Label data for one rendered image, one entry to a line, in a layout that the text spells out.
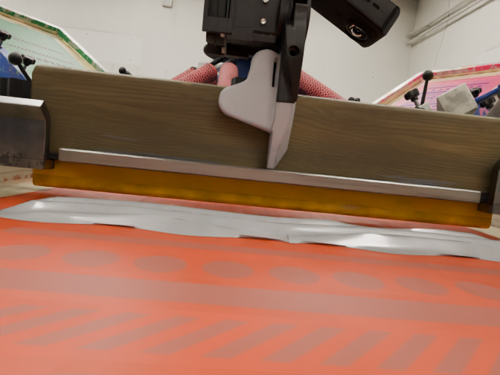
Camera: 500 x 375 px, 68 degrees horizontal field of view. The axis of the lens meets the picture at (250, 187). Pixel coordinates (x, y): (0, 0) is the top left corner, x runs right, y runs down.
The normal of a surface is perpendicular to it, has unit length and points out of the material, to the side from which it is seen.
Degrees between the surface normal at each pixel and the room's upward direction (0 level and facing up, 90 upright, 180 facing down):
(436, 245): 37
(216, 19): 90
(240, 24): 90
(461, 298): 0
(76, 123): 90
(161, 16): 90
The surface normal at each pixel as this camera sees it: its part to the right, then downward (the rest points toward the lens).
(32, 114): -0.04, 0.77
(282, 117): 0.04, 0.33
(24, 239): 0.11, -0.99
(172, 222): 0.07, -0.71
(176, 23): 0.06, 0.10
